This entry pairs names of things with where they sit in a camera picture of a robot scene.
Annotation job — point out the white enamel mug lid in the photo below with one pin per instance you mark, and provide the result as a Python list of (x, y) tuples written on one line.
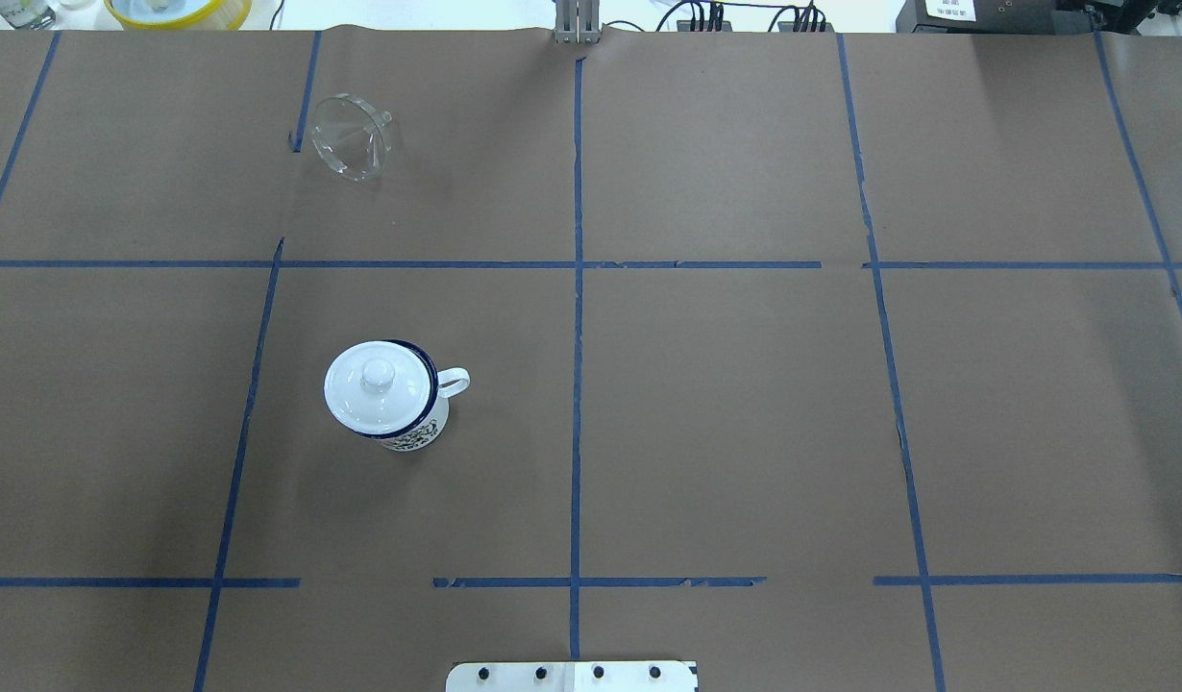
[(359, 389)]

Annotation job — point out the white enamel mug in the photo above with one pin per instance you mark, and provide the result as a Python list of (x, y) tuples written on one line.
[(434, 390)]

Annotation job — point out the black box device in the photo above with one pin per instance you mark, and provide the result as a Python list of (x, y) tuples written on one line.
[(977, 17)]

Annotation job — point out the yellow tape roll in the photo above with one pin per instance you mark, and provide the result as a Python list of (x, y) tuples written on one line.
[(179, 15)]

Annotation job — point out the aluminium frame post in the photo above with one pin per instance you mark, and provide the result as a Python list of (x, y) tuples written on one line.
[(577, 22)]

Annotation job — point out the white camera stand base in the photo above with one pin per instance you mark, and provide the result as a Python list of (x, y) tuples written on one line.
[(604, 675)]

